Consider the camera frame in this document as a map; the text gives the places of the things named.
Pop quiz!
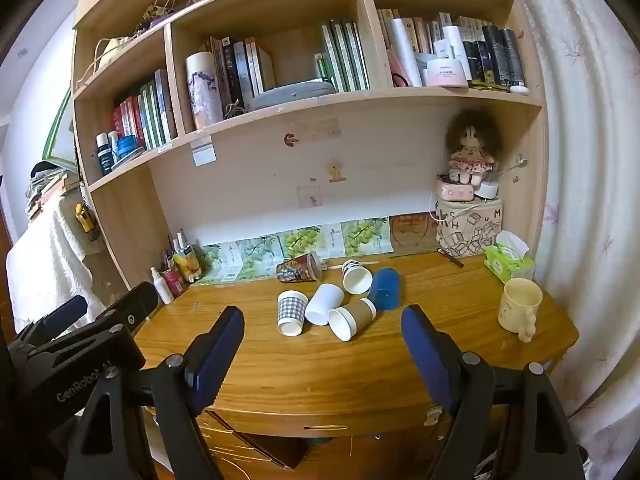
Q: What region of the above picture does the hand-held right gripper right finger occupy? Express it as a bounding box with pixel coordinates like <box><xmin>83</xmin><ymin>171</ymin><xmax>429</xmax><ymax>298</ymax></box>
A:
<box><xmin>400</xmin><ymin>304</ymin><xmax>586</xmax><ymax>480</ymax></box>

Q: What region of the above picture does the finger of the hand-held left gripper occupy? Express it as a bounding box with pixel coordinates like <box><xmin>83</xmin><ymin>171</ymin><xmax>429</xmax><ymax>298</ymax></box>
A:
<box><xmin>19</xmin><ymin>294</ymin><xmax>88</xmax><ymax>344</ymax></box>
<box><xmin>97</xmin><ymin>281</ymin><xmax>160</xmax><ymax>333</ymax></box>

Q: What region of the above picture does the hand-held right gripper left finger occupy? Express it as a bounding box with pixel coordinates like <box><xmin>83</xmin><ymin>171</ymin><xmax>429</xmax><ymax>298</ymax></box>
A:
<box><xmin>62</xmin><ymin>305</ymin><xmax>246</xmax><ymax>480</ymax></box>

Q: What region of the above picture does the white plastic cup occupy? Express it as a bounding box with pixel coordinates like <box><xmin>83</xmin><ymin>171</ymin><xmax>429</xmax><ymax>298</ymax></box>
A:
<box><xmin>305</xmin><ymin>283</ymin><xmax>346</xmax><ymax>326</ymax></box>

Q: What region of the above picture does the blue plastic cup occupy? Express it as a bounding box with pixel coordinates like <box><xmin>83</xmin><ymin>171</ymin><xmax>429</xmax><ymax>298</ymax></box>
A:
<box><xmin>368</xmin><ymin>267</ymin><xmax>402</xmax><ymax>311</ymax></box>

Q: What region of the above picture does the brown paper cup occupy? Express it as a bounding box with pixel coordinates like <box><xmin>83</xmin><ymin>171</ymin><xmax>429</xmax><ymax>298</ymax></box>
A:
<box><xmin>327</xmin><ymin>298</ymin><xmax>377</xmax><ymax>342</ymax></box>

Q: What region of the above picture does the grey checked paper cup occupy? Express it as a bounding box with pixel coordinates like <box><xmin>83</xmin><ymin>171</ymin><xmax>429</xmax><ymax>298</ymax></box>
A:
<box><xmin>277</xmin><ymin>290</ymin><xmax>310</xmax><ymax>337</ymax></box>

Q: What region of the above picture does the white black-print paper cup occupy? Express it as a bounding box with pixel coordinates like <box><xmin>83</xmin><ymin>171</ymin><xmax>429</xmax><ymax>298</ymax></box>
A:
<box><xmin>342</xmin><ymin>259</ymin><xmax>373</xmax><ymax>295</ymax></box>

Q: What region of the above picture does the red patterned clear-lid cup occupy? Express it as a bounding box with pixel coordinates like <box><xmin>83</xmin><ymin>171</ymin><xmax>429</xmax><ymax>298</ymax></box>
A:
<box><xmin>275</xmin><ymin>252</ymin><xmax>325</xmax><ymax>283</ymax></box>

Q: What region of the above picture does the white spray bottle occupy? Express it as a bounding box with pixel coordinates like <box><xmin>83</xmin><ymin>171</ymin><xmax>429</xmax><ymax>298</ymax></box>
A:
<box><xmin>150</xmin><ymin>266</ymin><xmax>175</xmax><ymax>305</ymax></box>

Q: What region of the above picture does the pink can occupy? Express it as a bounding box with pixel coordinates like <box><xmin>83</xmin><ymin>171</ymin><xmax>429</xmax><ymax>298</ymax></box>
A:
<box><xmin>162</xmin><ymin>266</ymin><xmax>188</xmax><ymax>296</ymax></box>

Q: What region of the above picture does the white lace cloth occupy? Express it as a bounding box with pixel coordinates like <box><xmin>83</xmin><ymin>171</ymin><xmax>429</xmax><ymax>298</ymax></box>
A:
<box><xmin>5</xmin><ymin>200</ymin><xmax>108</xmax><ymax>331</ymax></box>

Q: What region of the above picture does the wooden bookshelf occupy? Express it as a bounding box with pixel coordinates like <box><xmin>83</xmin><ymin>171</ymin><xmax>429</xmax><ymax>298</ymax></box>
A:
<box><xmin>70</xmin><ymin>0</ymin><xmax>551</xmax><ymax>301</ymax></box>

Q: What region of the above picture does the yellow toy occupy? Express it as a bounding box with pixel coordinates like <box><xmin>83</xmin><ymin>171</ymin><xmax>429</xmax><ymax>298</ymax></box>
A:
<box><xmin>75</xmin><ymin>203</ymin><xmax>97</xmax><ymax>233</ymax></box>

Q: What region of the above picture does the cream ceramic mug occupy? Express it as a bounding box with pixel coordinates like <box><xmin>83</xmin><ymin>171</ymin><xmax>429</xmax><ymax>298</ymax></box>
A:
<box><xmin>498</xmin><ymin>278</ymin><xmax>544</xmax><ymax>344</ymax></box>

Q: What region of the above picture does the row of grape print cards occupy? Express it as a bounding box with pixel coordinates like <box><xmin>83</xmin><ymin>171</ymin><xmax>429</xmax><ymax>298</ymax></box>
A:
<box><xmin>197</xmin><ymin>217</ymin><xmax>391</xmax><ymax>283</ymax></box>

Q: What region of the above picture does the brown cardboard sheet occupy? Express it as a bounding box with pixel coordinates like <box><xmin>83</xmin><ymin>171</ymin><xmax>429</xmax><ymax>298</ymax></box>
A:
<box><xmin>389</xmin><ymin>212</ymin><xmax>441</xmax><ymax>256</ymax></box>

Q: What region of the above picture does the green tissue pack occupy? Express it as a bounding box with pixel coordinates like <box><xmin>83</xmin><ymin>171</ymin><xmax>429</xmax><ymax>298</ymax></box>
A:
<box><xmin>484</xmin><ymin>230</ymin><xmax>536</xmax><ymax>283</ymax></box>

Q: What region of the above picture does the stack of books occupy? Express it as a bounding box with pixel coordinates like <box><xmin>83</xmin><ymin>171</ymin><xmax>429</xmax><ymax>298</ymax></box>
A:
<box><xmin>25</xmin><ymin>162</ymin><xmax>81</xmax><ymax>221</ymax></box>

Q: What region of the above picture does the printed canvas bag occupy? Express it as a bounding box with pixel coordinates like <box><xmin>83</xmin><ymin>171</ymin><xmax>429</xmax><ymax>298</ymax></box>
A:
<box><xmin>435</xmin><ymin>197</ymin><xmax>504</xmax><ymax>259</ymax></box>

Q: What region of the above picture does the small black bottle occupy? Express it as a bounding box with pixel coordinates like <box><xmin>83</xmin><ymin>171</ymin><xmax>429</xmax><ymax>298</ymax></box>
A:
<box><xmin>96</xmin><ymin>133</ymin><xmax>115</xmax><ymax>176</ymax></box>

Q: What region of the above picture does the pink round box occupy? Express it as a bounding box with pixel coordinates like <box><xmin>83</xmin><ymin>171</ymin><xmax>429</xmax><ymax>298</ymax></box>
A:
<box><xmin>436</xmin><ymin>178</ymin><xmax>477</xmax><ymax>202</ymax></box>

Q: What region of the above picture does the white paper label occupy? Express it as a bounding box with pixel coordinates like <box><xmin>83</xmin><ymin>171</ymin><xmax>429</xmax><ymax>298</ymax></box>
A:
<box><xmin>190</xmin><ymin>140</ymin><xmax>217</xmax><ymax>167</ymax></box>

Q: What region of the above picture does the green framed picture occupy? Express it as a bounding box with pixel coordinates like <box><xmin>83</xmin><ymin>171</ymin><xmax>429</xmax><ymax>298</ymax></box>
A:
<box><xmin>42</xmin><ymin>87</ymin><xmax>76</xmax><ymax>168</ymax></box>

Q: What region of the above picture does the row of red green books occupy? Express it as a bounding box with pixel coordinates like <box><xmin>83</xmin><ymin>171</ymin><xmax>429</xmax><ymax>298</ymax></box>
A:
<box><xmin>111</xmin><ymin>68</ymin><xmax>178</xmax><ymax>151</ymax></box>

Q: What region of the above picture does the brown-haired rag doll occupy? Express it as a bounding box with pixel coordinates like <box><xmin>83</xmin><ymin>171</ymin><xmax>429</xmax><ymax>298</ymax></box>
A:
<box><xmin>446</xmin><ymin>108</ymin><xmax>502</xmax><ymax>186</ymax></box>

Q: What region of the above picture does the white floral thermos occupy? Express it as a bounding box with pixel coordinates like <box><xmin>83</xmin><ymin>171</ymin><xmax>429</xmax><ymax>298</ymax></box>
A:
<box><xmin>186</xmin><ymin>51</ymin><xmax>224</xmax><ymax>131</ymax></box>

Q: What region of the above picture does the white floral curtain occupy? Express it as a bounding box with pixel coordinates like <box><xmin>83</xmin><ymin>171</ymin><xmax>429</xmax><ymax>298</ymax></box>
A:
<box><xmin>500</xmin><ymin>0</ymin><xmax>640</xmax><ymax>466</ymax></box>

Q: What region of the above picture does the row of dark books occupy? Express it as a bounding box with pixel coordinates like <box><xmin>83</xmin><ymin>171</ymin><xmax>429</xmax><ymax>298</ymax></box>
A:
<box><xmin>202</xmin><ymin>35</ymin><xmax>277</xmax><ymax>111</ymax></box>

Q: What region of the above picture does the grey oval case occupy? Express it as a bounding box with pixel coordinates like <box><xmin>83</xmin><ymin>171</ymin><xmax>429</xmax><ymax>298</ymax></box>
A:
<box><xmin>248</xmin><ymin>80</ymin><xmax>337</xmax><ymax>112</ymax></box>

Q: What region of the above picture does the dried flower bunch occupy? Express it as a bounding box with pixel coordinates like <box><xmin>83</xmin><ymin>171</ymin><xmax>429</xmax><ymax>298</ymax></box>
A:
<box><xmin>131</xmin><ymin>0</ymin><xmax>188</xmax><ymax>36</ymax></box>

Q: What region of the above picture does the black cosmetic bottle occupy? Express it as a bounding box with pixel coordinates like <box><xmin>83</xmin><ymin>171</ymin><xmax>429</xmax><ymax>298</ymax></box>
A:
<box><xmin>482</xmin><ymin>25</ymin><xmax>512</xmax><ymax>86</ymax></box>
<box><xmin>501</xmin><ymin>28</ymin><xmax>528</xmax><ymax>87</ymax></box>

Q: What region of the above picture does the row of pale books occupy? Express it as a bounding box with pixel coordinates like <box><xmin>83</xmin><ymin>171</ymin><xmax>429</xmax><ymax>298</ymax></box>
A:
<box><xmin>376</xmin><ymin>8</ymin><xmax>471</xmax><ymax>88</ymax></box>

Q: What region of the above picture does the clear wall hook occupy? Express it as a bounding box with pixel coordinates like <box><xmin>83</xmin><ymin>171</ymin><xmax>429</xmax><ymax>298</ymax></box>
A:
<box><xmin>296</xmin><ymin>184</ymin><xmax>323</xmax><ymax>209</ymax></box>

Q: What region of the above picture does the white drawstring pouch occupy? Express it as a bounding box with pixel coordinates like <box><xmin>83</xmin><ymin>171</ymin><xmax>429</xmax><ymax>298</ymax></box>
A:
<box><xmin>75</xmin><ymin>36</ymin><xmax>133</xmax><ymax>86</ymax></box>

